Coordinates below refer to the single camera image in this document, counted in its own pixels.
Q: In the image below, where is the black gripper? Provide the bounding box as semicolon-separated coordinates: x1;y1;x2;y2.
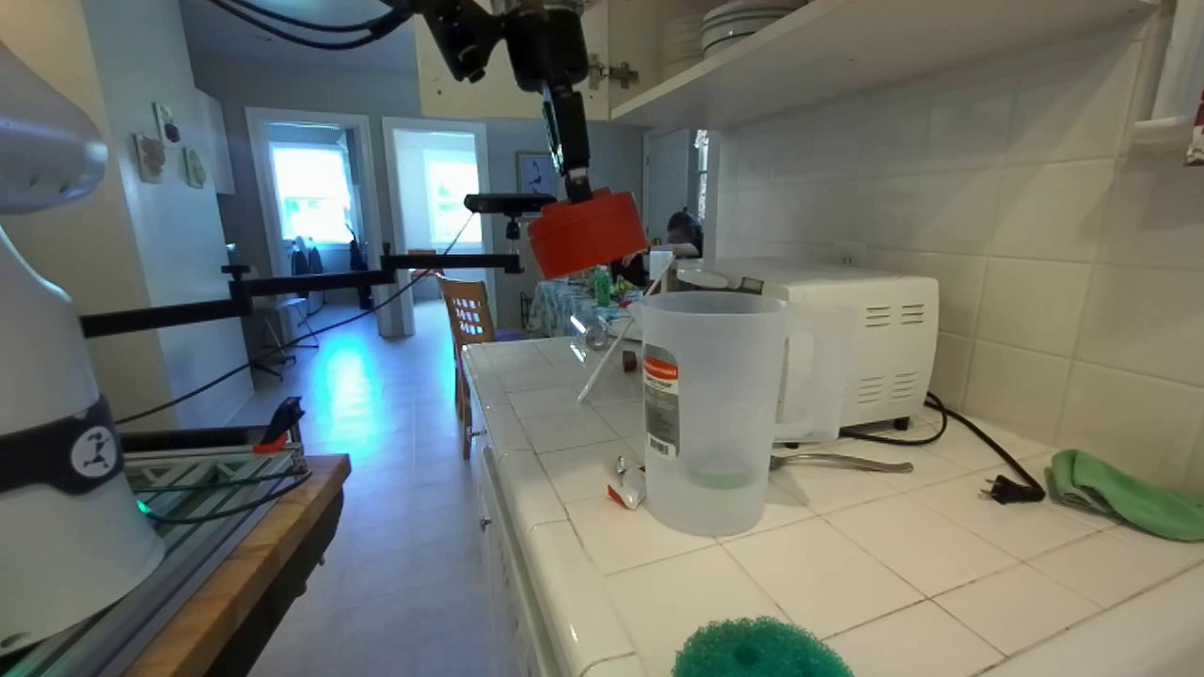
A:
502;0;603;208

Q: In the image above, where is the white plate with bluish rim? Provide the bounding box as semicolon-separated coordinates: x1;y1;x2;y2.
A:
697;0;810;58

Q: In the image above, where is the wooden table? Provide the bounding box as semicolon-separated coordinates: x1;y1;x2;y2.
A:
125;451;358;677

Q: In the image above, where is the black power cord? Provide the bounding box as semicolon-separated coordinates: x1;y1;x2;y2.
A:
840;389;1048;508

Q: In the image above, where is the white open cabinet door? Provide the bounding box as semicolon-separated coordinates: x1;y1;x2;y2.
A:
411;0;649;127

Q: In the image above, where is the wooden chair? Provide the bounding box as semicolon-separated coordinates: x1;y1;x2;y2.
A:
436;275;502;461

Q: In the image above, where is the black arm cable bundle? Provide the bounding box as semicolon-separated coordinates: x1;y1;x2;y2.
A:
208;0;423;58

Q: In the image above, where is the orange black clamp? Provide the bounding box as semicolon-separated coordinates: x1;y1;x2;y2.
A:
249;390;313;458

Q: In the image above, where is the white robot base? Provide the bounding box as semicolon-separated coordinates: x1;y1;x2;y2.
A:
0;43;169;660

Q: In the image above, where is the green round scrubber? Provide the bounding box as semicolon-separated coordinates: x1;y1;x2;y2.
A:
669;612;859;677

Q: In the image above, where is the crumpled red white wrapper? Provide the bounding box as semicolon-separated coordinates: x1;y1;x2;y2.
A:
603;451;649;515

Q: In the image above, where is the green cloth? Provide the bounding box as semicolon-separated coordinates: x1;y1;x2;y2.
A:
1043;444;1204;549

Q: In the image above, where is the translucent plastic pitcher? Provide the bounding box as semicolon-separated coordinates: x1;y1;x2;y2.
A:
633;282;819;543

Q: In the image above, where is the glass patio door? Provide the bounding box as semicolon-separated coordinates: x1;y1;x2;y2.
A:
378;114;495;306
240;104;383;316

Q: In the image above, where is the black cable on table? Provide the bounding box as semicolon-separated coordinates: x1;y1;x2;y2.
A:
129;455;313;528

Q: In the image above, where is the white microwave oven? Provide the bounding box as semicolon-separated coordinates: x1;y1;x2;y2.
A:
673;256;943;451

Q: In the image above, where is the white open wall cabinet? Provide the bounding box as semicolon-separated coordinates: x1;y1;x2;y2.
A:
598;0;1204;137

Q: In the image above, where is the black camera cable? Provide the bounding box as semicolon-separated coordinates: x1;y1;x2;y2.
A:
116;211;482;433

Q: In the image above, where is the green metal frame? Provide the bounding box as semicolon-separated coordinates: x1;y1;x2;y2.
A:
0;444;313;677

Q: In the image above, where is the black bar camera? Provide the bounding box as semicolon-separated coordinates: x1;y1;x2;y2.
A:
457;187;561;217

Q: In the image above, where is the red round plastic lid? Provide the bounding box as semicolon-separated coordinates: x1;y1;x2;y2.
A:
521;187;653;286

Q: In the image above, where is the robot arm with black joints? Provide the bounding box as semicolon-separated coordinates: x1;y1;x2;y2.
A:
411;0;531;89

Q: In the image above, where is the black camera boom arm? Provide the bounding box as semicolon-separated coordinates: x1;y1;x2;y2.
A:
77;240;525;342

